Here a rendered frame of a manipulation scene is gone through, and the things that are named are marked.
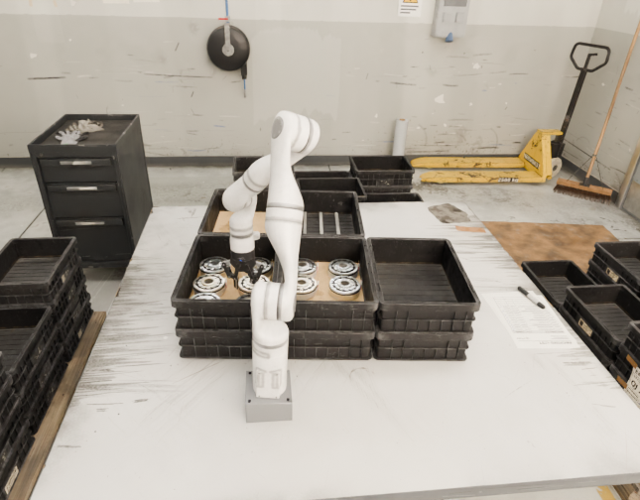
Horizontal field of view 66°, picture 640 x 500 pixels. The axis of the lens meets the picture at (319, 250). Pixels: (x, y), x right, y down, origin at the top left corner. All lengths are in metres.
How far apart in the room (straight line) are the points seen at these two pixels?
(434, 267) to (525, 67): 3.75
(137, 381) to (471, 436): 0.95
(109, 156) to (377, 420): 2.06
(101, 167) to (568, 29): 4.26
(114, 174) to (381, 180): 1.64
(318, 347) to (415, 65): 3.78
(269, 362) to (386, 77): 3.92
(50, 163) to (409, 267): 2.02
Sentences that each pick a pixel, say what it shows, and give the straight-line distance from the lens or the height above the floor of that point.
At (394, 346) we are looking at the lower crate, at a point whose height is 0.76.
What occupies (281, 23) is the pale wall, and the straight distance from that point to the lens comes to 4.70.
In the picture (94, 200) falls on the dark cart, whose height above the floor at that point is 0.57.
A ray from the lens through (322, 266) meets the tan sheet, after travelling 1.76.
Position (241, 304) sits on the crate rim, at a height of 0.92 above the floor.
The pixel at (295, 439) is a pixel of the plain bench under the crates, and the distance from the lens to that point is 1.37.
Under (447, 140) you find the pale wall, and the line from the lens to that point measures 5.26.
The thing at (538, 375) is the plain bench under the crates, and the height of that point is 0.70.
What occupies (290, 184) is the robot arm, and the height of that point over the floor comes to 1.31.
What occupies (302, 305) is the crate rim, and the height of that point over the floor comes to 0.92.
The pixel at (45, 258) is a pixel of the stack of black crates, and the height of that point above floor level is 0.49.
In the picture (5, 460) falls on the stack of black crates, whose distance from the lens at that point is 2.11.
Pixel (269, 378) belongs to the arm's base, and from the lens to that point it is 1.32.
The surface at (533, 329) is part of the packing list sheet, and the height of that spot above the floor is 0.70.
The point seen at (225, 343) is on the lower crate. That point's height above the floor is 0.76.
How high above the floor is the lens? 1.77
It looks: 31 degrees down
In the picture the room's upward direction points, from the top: 2 degrees clockwise
